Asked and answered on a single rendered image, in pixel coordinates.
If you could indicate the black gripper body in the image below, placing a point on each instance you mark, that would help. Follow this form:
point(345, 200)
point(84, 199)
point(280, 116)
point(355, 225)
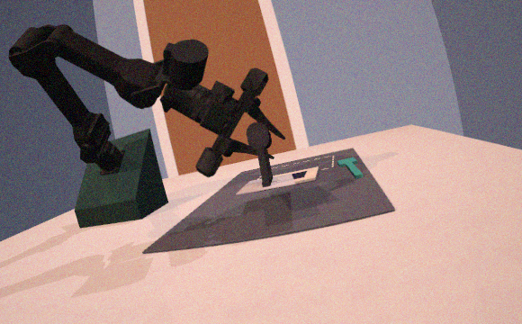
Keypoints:
point(211, 158)

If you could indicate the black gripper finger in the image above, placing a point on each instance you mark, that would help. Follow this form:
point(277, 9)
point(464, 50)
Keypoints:
point(240, 147)
point(256, 113)

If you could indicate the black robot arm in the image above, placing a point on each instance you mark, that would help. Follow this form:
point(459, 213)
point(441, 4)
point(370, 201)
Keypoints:
point(137, 81)

